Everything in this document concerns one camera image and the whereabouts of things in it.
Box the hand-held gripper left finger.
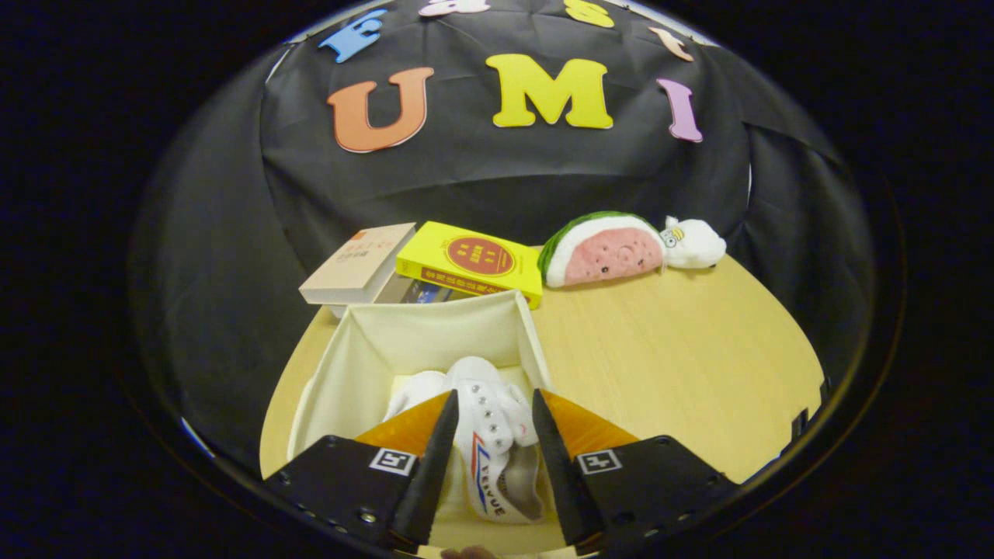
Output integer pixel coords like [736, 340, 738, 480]
[262, 390, 460, 554]

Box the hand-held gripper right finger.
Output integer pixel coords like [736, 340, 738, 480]
[531, 388, 739, 556]

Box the white canvas shoe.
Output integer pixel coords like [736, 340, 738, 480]
[453, 356, 547, 523]
[386, 370, 455, 424]

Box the cream fabric storage box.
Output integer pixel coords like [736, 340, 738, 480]
[287, 290, 554, 544]

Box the blue book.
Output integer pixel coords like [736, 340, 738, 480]
[400, 279, 467, 305]

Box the pale grey book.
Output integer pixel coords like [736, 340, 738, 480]
[330, 272, 420, 319]

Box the yellow book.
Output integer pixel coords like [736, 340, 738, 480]
[396, 221, 544, 310]

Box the beige book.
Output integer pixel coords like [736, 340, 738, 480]
[299, 223, 417, 306]

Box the watermelon slice plush toy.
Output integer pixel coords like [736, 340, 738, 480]
[538, 211, 667, 289]

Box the white plush toy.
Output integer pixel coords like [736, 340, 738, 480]
[662, 216, 728, 270]

